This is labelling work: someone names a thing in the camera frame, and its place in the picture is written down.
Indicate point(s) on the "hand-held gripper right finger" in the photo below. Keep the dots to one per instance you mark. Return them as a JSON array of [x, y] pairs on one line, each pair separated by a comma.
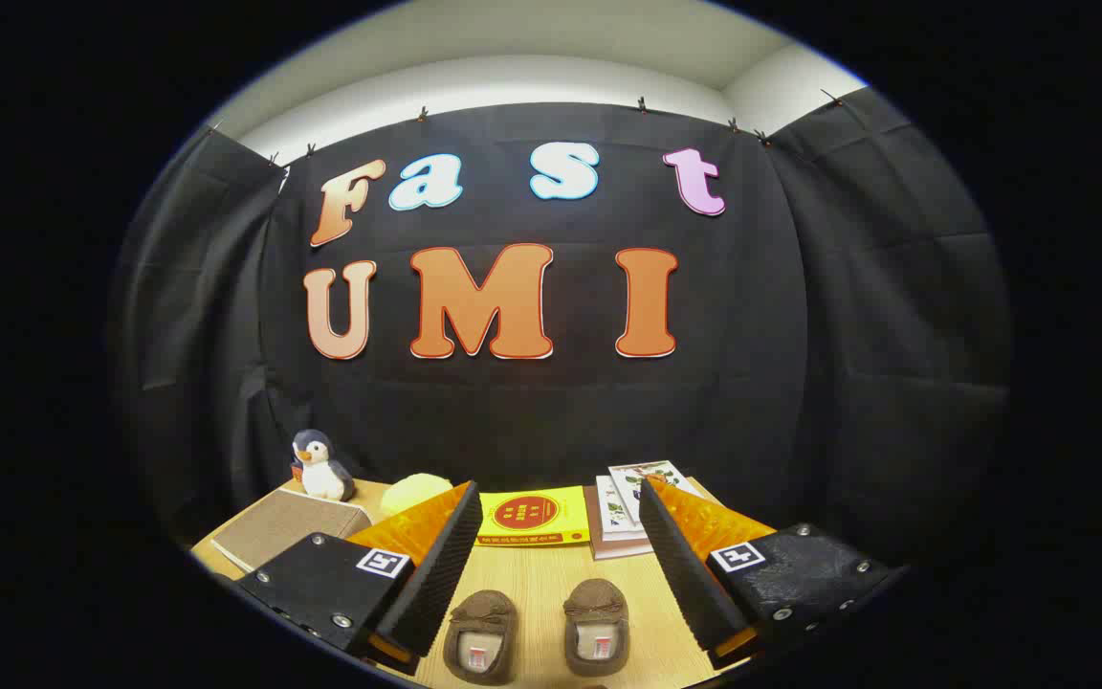
[[685, 574]]

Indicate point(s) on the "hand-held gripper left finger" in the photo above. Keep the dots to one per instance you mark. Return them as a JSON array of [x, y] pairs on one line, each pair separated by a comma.
[[436, 574]]

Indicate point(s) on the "brown moccasin shoe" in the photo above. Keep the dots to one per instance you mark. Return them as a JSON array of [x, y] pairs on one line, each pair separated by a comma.
[[597, 627], [480, 636]]

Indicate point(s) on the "beige fabric storage box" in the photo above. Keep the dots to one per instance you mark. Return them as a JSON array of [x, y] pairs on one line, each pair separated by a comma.
[[288, 526]]

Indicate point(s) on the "yellow round plush cushion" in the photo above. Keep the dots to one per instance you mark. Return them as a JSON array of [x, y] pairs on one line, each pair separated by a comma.
[[414, 490]]

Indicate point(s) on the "white illustrated book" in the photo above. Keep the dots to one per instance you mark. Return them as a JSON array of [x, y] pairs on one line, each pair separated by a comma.
[[649, 471]]

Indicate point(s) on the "yellow book with red circle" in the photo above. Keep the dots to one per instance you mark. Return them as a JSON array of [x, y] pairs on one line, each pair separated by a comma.
[[532, 517]]

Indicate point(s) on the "penguin plush toy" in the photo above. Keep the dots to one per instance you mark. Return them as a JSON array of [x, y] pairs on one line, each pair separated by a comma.
[[323, 474]]

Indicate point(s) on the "black backdrop cloth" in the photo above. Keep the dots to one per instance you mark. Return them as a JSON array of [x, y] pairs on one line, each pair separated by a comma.
[[551, 411]]

